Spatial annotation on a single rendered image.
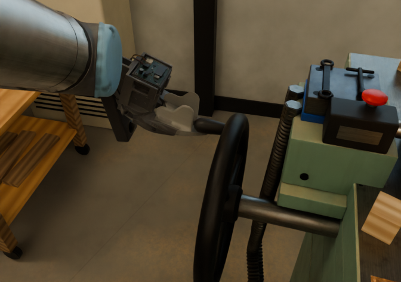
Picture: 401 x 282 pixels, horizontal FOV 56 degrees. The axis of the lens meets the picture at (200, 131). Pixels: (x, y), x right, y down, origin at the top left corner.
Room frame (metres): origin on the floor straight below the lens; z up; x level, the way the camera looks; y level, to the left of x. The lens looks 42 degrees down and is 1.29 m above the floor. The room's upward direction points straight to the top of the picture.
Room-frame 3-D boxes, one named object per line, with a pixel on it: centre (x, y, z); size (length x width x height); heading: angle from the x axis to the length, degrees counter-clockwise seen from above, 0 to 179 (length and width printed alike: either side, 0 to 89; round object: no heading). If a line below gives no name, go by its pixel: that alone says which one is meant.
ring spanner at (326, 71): (0.44, -0.18, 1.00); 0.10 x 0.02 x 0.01; 164
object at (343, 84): (0.41, -0.20, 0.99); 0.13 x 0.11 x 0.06; 164
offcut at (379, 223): (0.27, -0.22, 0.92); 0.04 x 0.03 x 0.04; 143
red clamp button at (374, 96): (0.37, -0.21, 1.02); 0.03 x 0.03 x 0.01
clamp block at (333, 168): (0.41, -0.20, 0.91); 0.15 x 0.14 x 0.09; 164
